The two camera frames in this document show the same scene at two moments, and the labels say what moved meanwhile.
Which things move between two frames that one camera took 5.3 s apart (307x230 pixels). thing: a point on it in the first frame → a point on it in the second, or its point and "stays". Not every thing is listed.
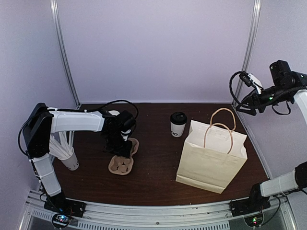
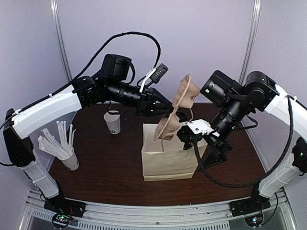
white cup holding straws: x=71 y=162 stays
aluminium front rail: x=203 y=217 stays
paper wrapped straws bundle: x=64 y=149 stays
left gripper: x=125 y=152 → x=147 y=107
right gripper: x=250 y=100 → x=217 y=155
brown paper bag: x=214 y=154 → x=164 y=159
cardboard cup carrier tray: x=121 y=165 → x=186 y=94
